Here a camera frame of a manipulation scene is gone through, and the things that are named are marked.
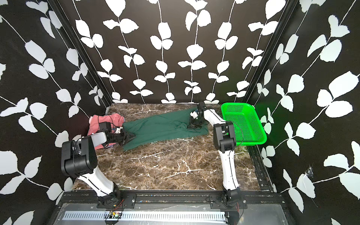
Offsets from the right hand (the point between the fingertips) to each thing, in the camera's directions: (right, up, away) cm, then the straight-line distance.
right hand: (186, 124), depth 102 cm
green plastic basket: (+48, -3, +4) cm, 49 cm away
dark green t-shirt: (-26, -4, +3) cm, 27 cm away
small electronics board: (-38, -44, -32) cm, 67 cm away
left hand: (-35, -6, -8) cm, 37 cm away
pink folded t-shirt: (-52, +3, -1) cm, 52 cm away
